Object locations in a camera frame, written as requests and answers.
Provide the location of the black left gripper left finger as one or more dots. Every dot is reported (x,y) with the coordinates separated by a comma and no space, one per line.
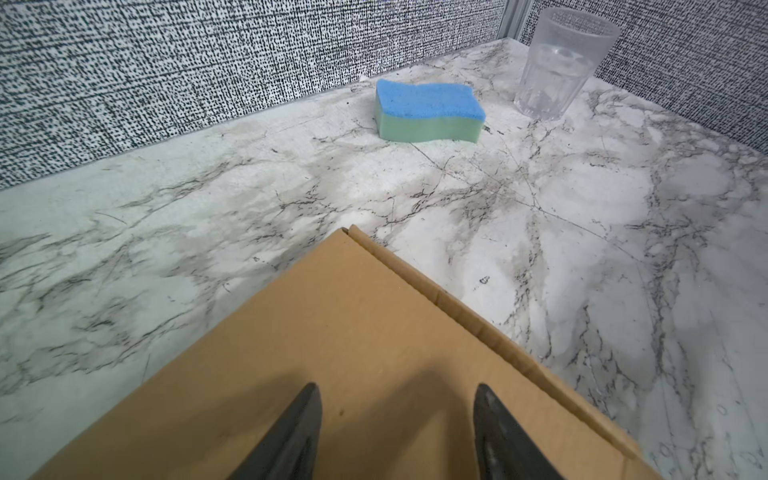
(289,448)

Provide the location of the brown cardboard box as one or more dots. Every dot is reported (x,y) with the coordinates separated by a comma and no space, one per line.
(398,368)

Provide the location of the blue green sponge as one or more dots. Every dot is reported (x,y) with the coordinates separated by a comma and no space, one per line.
(410,113)

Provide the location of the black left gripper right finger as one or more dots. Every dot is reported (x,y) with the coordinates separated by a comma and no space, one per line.
(503,449)

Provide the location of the clear round plastic lid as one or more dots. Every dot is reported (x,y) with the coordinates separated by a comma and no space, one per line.
(567,47)

